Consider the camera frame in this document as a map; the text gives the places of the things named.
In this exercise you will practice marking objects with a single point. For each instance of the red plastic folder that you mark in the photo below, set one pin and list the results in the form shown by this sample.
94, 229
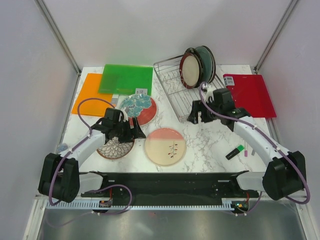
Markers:
250, 92

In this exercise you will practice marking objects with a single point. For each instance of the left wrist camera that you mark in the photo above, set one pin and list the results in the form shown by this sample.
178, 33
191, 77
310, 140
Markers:
124, 116

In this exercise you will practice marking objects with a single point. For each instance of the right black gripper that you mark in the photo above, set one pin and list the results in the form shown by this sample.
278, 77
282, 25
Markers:
198, 105

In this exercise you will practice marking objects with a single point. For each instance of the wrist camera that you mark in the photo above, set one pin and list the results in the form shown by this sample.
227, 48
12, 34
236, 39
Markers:
124, 116
207, 92

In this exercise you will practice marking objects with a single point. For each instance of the metal wire dish rack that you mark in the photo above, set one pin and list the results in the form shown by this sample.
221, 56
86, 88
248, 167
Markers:
168, 73

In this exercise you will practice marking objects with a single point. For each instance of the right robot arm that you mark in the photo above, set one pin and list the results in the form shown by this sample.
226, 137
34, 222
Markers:
285, 172

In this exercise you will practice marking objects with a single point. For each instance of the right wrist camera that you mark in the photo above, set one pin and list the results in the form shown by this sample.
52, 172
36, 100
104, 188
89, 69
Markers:
207, 92

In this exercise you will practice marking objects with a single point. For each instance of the black gold rimmed plate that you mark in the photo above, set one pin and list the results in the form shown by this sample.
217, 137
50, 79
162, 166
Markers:
197, 56

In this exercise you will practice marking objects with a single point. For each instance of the dark red rimmed beige plate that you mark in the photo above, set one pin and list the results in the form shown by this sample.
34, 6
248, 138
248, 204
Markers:
190, 70

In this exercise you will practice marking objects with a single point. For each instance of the white cable duct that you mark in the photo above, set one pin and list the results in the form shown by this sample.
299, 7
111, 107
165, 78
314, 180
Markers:
96, 204

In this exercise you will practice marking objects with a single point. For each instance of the dark striped plate behind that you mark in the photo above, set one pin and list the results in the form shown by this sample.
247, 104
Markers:
214, 68

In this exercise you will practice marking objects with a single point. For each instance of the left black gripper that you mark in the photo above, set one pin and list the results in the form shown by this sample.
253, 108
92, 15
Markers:
132, 134

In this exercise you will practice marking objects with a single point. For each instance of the brown floral pattern plate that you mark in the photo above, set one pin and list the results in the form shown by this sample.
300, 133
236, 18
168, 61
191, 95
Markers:
113, 149

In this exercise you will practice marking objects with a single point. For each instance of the teal green plate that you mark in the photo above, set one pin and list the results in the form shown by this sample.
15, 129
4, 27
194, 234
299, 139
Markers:
207, 63

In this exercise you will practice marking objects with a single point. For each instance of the red blue flower plate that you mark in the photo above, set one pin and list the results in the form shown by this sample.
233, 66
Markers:
140, 106

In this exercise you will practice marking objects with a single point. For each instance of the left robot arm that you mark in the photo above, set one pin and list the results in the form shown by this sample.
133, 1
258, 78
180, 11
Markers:
60, 177

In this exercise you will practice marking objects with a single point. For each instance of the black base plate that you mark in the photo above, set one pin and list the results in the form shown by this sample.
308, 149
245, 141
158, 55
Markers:
170, 188

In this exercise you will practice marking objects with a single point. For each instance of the white pink pen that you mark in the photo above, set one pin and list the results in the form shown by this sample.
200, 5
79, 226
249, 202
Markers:
246, 149

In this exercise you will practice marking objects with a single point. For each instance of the crumpled plastic bottle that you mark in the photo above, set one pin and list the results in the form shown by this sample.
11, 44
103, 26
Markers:
61, 147

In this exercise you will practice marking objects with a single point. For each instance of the green plastic folder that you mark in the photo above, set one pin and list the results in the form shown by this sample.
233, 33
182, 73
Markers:
126, 79

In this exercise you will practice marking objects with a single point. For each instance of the black green highlighter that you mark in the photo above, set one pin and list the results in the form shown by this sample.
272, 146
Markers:
234, 152

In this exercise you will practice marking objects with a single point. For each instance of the pink beige leaf plate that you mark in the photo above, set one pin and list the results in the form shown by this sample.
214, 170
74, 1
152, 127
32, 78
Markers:
165, 147

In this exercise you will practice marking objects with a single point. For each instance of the orange plastic folder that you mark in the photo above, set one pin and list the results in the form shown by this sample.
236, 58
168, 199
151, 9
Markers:
90, 89

